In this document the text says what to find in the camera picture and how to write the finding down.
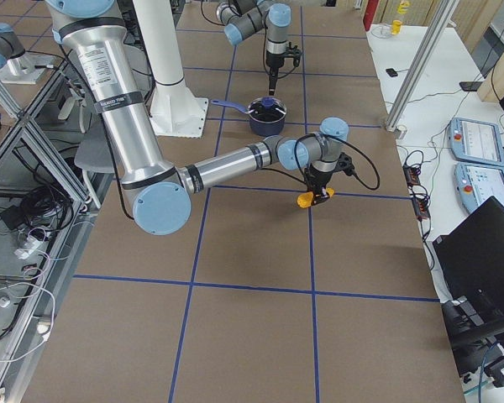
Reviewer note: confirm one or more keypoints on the yellow cup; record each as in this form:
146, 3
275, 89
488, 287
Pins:
396, 26

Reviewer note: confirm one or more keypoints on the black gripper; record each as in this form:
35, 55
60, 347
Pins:
317, 180
274, 61

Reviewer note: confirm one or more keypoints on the glass pot lid blue knob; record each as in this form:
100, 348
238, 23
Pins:
267, 109

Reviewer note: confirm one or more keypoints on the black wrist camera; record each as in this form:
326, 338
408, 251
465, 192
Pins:
345, 164
293, 53

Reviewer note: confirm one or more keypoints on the blue teach pendant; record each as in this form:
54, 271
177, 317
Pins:
476, 183
475, 141

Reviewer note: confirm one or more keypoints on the lower blue teach pendant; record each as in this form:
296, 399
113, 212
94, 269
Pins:
476, 183

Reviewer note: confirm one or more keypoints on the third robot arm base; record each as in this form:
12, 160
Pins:
17, 65

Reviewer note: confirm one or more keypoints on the upper blue teach pendant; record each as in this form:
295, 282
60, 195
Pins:
475, 141

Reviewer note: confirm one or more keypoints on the yellow corn cob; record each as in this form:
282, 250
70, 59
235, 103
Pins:
305, 201

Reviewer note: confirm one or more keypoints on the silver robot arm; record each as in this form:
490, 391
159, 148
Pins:
242, 19
158, 191

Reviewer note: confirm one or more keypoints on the small black square device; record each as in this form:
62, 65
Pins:
391, 72

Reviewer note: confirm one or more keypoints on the grey office chair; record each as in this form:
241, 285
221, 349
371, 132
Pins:
93, 155

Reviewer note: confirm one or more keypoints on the aluminium frame post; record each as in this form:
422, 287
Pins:
424, 52

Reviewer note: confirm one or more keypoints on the dark blue saucepan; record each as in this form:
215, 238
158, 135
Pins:
263, 129

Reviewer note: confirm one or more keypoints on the black laptop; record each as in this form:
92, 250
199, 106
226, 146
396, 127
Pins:
472, 255

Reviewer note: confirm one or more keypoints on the black power adapter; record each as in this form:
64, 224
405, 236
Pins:
12, 217

